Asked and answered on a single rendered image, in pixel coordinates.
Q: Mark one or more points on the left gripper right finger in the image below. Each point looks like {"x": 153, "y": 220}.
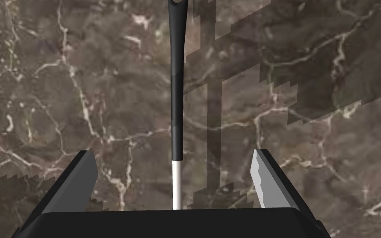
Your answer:
{"x": 271, "y": 183}

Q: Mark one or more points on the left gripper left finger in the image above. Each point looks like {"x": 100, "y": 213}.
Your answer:
{"x": 73, "y": 185}

